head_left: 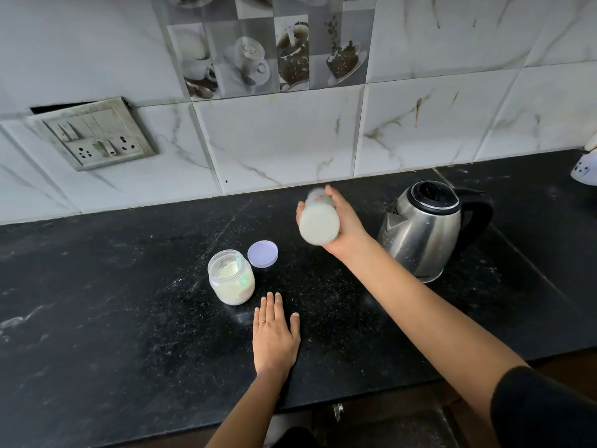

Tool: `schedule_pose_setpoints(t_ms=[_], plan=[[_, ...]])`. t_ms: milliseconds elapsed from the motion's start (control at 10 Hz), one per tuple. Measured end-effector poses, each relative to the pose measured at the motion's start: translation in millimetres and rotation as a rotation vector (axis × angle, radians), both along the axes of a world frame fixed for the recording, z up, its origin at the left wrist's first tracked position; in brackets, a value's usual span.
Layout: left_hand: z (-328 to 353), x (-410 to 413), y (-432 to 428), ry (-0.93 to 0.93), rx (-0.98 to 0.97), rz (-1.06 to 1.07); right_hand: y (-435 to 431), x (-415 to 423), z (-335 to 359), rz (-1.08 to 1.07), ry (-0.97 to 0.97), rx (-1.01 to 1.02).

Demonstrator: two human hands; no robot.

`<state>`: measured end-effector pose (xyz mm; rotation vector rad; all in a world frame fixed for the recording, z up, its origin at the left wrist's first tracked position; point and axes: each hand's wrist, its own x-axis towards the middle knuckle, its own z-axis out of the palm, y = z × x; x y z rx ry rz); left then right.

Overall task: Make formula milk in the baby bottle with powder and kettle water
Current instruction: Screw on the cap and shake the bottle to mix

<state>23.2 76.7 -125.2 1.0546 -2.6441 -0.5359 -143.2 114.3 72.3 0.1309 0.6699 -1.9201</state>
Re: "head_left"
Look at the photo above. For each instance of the grey wall switch socket panel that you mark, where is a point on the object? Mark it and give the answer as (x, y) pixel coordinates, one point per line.
(93, 135)

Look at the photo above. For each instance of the black shirt sleeve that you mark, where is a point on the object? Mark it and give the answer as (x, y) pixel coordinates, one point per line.
(541, 410)

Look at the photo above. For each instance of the lilac round jar lid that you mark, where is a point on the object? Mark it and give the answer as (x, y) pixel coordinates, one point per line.
(262, 254)

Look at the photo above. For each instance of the steel electric kettle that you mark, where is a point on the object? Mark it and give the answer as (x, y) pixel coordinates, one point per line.
(422, 233)

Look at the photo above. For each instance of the dark wooden base cabinet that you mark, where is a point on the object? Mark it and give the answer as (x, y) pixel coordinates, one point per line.
(396, 419)

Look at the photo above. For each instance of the person's left hand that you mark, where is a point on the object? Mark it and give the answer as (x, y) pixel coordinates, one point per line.
(275, 342)

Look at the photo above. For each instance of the white appliance at right edge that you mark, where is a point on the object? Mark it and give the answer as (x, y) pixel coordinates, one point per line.
(585, 167)

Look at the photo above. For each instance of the blue measuring spoon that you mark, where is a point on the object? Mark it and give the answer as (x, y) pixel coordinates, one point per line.
(240, 263)

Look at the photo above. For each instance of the person's left forearm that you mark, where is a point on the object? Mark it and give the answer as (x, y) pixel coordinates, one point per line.
(247, 412)

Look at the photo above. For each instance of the clear bottle cap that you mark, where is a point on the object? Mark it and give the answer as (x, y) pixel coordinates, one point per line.
(316, 193)

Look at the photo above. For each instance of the clear printed baby bottle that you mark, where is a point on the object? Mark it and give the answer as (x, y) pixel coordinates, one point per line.
(319, 221)

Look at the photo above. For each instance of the person's right forearm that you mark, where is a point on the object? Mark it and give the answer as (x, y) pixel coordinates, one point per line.
(434, 321)

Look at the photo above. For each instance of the black trousers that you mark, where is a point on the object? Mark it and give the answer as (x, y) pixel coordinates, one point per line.
(296, 438)

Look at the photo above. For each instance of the clear milk powder jar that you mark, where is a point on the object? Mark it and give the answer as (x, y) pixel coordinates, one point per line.
(231, 284)

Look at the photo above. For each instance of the person's right hand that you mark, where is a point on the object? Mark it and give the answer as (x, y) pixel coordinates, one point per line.
(352, 228)

